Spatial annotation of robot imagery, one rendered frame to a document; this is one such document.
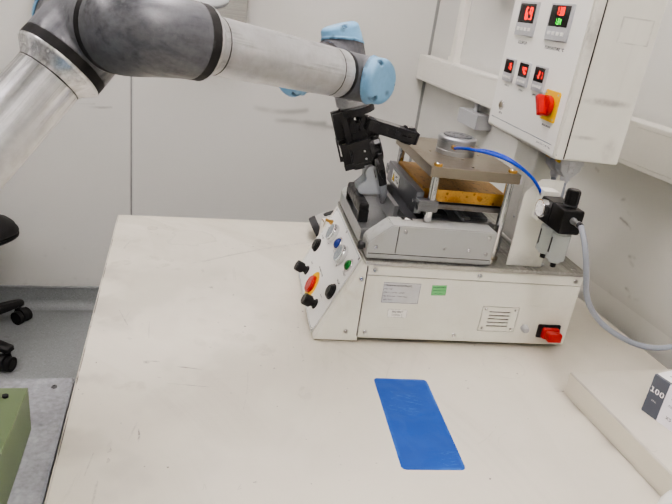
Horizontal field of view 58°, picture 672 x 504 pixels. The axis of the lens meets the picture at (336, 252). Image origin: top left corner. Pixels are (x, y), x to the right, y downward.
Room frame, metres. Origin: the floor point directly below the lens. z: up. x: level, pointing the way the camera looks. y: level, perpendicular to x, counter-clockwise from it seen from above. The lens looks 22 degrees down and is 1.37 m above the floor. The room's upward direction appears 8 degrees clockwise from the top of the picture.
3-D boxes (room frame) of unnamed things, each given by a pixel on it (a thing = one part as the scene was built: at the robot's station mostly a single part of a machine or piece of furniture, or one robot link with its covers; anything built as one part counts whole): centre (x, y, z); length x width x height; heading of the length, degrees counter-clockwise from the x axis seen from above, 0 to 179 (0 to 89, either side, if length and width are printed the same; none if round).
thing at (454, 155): (1.24, -0.25, 1.08); 0.31 x 0.24 x 0.13; 12
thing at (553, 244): (1.06, -0.39, 1.05); 0.15 x 0.05 x 0.15; 12
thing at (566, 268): (1.26, -0.25, 0.93); 0.46 x 0.35 x 0.01; 102
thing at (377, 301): (1.23, -0.21, 0.84); 0.53 x 0.37 x 0.17; 102
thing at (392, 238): (1.10, -0.17, 0.97); 0.26 x 0.05 x 0.07; 102
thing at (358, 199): (1.21, -0.03, 0.99); 0.15 x 0.02 x 0.04; 12
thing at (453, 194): (1.24, -0.22, 1.07); 0.22 x 0.17 x 0.10; 12
